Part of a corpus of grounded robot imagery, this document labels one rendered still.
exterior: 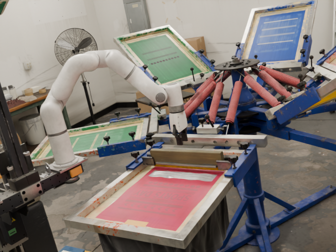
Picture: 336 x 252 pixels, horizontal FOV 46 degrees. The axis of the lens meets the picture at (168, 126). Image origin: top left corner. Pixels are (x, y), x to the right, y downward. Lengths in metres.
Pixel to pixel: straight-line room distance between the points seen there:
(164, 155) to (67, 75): 0.64
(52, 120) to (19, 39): 4.35
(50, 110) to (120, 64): 0.38
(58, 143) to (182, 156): 0.61
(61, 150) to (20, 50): 4.32
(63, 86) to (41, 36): 4.63
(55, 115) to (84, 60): 0.29
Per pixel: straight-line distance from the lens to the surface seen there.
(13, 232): 2.30
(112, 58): 1.82
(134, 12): 6.83
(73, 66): 1.81
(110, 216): 1.77
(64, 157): 1.93
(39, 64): 6.35
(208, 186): 1.84
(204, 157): 1.95
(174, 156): 2.03
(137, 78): 1.83
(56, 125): 1.89
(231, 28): 6.18
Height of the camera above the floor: 1.79
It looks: 18 degrees down
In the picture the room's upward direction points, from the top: 11 degrees counter-clockwise
